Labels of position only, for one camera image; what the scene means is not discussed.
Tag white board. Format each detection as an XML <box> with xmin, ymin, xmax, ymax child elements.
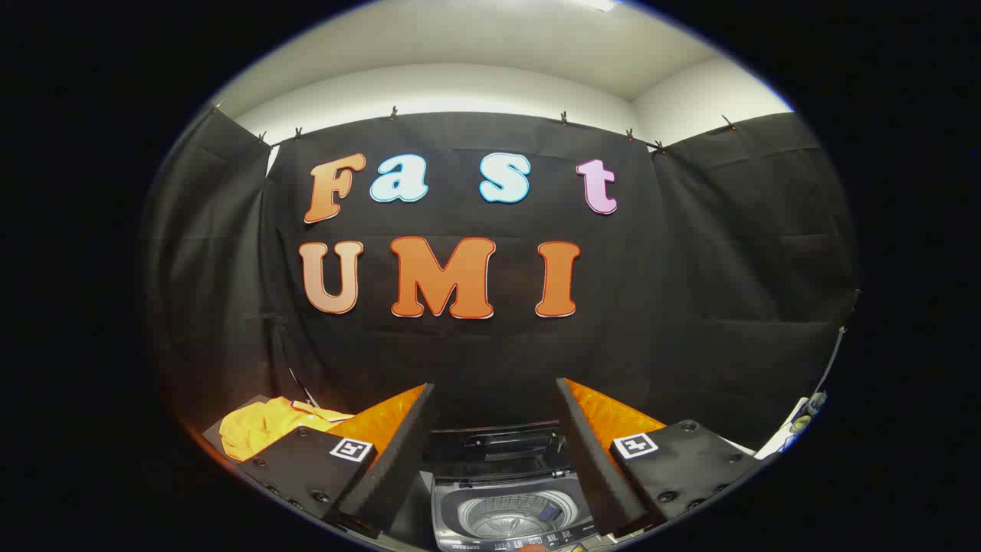
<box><xmin>755</xmin><ymin>395</ymin><xmax>813</xmax><ymax>461</ymax></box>

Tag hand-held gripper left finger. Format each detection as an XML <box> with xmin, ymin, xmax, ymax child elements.
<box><xmin>236</xmin><ymin>382</ymin><xmax>436</xmax><ymax>539</ymax></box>

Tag grey board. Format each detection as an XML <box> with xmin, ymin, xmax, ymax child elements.
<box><xmin>202</xmin><ymin>394</ymin><xmax>315</xmax><ymax>461</ymax></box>

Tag yellow shirt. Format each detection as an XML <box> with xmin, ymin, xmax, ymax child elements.
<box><xmin>218</xmin><ymin>396</ymin><xmax>355</xmax><ymax>462</ymax></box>

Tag black backdrop cloth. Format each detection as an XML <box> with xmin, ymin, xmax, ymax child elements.
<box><xmin>146</xmin><ymin>107</ymin><xmax>863</xmax><ymax>453</ymax></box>

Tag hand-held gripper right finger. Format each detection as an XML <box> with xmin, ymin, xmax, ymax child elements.
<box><xmin>555</xmin><ymin>377</ymin><xmax>761</xmax><ymax>539</ymax></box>

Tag black and white cable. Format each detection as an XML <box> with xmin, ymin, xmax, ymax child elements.
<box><xmin>285</xmin><ymin>366</ymin><xmax>321</xmax><ymax>409</ymax></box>

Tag grey washing machine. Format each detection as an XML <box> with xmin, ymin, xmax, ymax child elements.
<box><xmin>420</xmin><ymin>460</ymin><xmax>614</xmax><ymax>552</ymax></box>

